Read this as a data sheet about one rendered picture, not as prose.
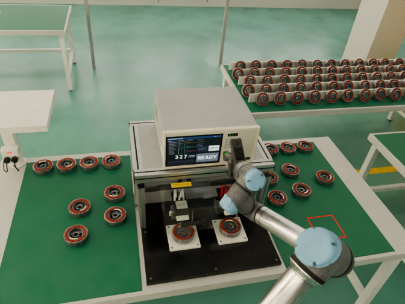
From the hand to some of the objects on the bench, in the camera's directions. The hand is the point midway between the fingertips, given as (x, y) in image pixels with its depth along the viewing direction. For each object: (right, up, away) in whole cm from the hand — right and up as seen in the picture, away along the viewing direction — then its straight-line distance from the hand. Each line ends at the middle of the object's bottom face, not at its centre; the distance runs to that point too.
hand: (228, 152), depth 158 cm
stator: (-73, -42, +13) cm, 85 cm away
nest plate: (-21, -42, +16) cm, 50 cm away
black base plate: (-10, -42, +21) cm, 48 cm away
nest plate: (+2, -40, +21) cm, 45 cm away
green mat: (-78, -33, +23) cm, 87 cm away
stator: (+2, -39, +20) cm, 44 cm away
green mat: (+48, -24, +51) cm, 74 cm away
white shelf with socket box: (-110, -13, +44) cm, 120 cm away
